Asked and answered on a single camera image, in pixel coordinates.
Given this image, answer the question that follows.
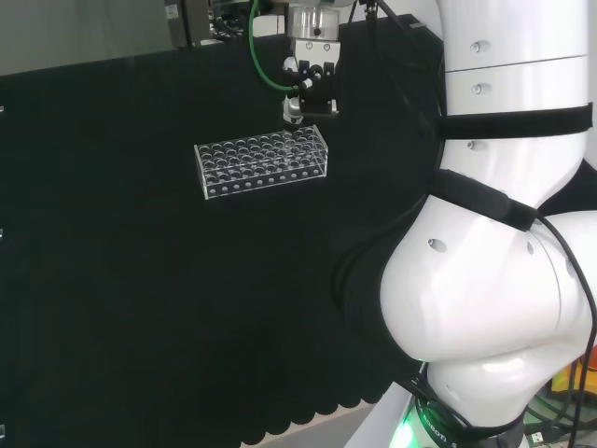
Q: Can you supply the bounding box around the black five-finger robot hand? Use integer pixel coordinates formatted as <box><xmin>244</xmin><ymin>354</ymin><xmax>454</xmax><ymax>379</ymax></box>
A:
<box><xmin>280</xmin><ymin>38</ymin><xmax>342</xmax><ymax>128</ymax></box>

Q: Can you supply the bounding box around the clear acrylic test tube rack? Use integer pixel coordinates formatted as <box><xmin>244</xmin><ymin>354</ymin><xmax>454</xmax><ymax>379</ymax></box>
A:
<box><xmin>193</xmin><ymin>124</ymin><xmax>329</xmax><ymax>201</ymax></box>

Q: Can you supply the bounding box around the white background box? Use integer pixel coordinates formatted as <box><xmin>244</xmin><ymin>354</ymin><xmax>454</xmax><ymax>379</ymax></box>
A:
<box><xmin>256</xmin><ymin>15</ymin><xmax>286</xmax><ymax>37</ymax></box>

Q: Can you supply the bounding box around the pale grey board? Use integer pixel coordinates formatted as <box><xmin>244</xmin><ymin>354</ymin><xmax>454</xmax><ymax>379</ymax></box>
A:
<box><xmin>0</xmin><ymin>0</ymin><xmax>181</xmax><ymax>77</ymax></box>

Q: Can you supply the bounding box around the black bench cloth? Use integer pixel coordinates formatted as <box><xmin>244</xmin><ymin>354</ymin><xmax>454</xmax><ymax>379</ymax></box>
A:
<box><xmin>0</xmin><ymin>13</ymin><xmax>449</xmax><ymax>447</ymax></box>

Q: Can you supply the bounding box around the yellow and orange box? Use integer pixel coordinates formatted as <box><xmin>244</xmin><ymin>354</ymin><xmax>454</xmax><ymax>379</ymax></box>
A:
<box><xmin>549</xmin><ymin>357</ymin><xmax>597</xmax><ymax>398</ymax></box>

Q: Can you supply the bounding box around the green cable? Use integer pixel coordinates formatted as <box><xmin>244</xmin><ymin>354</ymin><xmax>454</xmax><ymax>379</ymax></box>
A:
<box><xmin>247</xmin><ymin>0</ymin><xmax>302</xmax><ymax>92</ymax></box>

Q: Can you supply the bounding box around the dark metal post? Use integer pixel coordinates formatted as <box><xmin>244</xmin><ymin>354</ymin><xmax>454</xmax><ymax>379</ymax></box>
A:
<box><xmin>163</xmin><ymin>0</ymin><xmax>211</xmax><ymax>49</ymax></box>

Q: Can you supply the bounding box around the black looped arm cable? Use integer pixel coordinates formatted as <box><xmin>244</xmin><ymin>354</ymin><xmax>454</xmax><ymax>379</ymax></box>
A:
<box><xmin>400</xmin><ymin>215</ymin><xmax>597</xmax><ymax>442</ymax></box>

